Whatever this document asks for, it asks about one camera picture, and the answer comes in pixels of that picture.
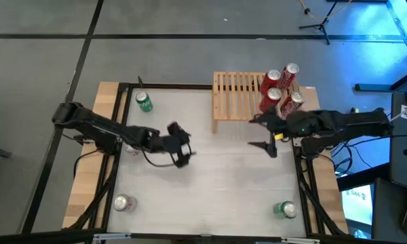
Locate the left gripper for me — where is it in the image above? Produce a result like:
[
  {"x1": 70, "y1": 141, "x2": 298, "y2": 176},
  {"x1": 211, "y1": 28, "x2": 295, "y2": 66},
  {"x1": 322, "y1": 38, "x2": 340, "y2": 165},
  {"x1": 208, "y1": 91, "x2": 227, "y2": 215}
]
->
[{"x1": 152, "y1": 121, "x2": 197, "y2": 167}]

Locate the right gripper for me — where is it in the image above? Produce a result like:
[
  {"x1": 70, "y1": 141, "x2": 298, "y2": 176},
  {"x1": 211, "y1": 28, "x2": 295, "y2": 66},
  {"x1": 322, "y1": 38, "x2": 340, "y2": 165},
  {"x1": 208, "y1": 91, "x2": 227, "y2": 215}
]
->
[{"x1": 247, "y1": 110, "x2": 322, "y2": 158}]

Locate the red can black lettering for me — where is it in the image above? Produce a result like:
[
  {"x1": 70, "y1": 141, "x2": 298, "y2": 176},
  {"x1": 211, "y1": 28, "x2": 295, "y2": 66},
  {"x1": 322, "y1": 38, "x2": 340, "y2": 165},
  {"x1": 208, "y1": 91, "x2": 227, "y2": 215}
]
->
[
  {"x1": 258, "y1": 87, "x2": 282, "y2": 114},
  {"x1": 259, "y1": 68, "x2": 282, "y2": 96}
]

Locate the red can white lettering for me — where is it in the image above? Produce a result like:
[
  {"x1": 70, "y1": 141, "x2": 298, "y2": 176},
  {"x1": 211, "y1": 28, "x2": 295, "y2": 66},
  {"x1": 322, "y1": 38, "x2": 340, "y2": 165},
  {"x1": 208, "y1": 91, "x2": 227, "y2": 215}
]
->
[
  {"x1": 277, "y1": 62, "x2": 301, "y2": 92},
  {"x1": 279, "y1": 90, "x2": 305, "y2": 118}
]

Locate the silver Diet Coke can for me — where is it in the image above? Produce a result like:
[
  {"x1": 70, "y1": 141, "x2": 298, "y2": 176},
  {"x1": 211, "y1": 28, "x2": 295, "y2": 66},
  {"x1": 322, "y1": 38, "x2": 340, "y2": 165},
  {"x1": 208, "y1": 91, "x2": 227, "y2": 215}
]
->
[
  {"x1": 124, "y1": 144, "x2": 143, "y2": 157},
  {"x1": 113, "y1": 193, "x2": 138, "y2": 214}
]

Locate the green Sprite can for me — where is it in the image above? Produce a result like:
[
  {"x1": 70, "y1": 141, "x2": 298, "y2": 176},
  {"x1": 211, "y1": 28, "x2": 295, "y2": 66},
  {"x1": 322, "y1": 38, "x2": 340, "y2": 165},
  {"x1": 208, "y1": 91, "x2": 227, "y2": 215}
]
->
[
  {"x1": 273, "y1": 200, "x2": 298, "y2": 220},
  {"x1": 135, "y1": 91, "x2": 154, "y2": 113}
]

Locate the wooden slatted shelf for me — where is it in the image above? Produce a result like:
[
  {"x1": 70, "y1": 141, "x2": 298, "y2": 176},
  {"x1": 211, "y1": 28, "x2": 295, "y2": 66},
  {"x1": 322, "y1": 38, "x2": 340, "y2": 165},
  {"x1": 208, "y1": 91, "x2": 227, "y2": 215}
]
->
[{"x1": 212, "y1": 70, "x2": 303, "y2": 134}]

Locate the computer monitor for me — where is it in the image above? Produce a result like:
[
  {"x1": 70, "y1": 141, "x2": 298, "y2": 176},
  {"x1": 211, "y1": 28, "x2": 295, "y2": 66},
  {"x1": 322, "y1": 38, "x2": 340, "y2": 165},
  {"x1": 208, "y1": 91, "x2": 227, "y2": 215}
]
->
[{"x1": 341, "y1": 182, "x2": 376, "y2": 239}]

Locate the black stand base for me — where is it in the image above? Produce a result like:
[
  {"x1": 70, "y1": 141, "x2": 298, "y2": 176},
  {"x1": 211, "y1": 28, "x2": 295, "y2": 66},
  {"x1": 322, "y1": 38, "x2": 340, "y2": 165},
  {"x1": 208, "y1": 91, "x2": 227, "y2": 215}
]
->
[{"x1": 355, "y1": 66, "x2": 407, "y2": 93}]

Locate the black tripod stand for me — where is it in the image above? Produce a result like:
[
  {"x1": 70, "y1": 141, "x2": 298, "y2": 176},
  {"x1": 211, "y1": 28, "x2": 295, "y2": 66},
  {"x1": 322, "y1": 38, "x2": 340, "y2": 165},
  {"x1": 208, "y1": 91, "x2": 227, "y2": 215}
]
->
[{"x1": 298, "y1": 0, "x2": 340, "y2": 46}]

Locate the dark grey desk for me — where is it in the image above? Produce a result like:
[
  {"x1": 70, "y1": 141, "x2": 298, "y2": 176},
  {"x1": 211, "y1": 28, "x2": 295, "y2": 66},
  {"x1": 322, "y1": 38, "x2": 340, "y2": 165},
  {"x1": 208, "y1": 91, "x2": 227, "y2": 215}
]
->
[{"x1": 389, "y1": 91, "x2": 407, "y2": 191}]

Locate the black computer case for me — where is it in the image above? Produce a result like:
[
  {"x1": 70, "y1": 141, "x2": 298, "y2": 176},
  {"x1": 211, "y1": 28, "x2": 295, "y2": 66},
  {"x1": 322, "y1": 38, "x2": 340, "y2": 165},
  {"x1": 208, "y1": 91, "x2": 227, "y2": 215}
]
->
[{"x1": 372, "y1": 178, "x2": 407, "y2": 243}]

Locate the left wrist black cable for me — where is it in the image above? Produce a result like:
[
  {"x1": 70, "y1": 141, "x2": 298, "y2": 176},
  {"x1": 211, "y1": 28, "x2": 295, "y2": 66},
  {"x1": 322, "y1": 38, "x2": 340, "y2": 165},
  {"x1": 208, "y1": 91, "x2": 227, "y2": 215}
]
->
[{"x1": 140, "y1": 148, "x2": 179, "y2": 169}]

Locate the black table frame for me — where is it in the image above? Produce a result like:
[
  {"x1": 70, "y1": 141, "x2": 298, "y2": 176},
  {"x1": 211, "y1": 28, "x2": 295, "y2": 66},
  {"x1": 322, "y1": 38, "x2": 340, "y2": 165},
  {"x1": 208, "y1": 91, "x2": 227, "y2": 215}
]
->
[{"x1": 62, "y1": 81, "x2": 352, "y2": 244}]

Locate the black base cable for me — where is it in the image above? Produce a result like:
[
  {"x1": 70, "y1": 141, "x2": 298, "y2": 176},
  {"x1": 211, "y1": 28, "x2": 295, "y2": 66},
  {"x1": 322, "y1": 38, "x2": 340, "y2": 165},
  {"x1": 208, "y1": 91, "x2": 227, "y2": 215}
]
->
[{"x1": 73, "y1": 148, "x2": 104, "y2": 180}]

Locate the silver frame bracket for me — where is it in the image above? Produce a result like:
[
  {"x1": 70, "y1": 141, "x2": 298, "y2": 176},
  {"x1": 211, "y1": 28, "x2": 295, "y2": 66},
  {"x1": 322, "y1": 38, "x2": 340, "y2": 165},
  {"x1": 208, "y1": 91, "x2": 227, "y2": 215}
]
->
[
  {"x1": 92, "y1": 232, "x2": 132, "y2": 242},
  {"x1": 280, "y1": 237, "x2": 322, "y2": 244}
]

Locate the yellow cable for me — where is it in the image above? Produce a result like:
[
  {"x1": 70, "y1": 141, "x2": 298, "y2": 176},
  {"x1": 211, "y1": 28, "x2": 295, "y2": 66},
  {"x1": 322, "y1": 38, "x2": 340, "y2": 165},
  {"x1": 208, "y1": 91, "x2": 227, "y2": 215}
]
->
[{"x1": 298, "y1": 0, "x2": 353, "y2": 20}]

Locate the metal frame rail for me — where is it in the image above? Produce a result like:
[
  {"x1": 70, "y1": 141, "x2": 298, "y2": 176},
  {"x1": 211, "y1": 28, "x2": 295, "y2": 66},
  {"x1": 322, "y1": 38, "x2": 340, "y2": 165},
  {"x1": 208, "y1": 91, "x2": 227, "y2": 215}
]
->
[{"x1": 386, "y1": 0, "x2": 407, "y2": 67}]

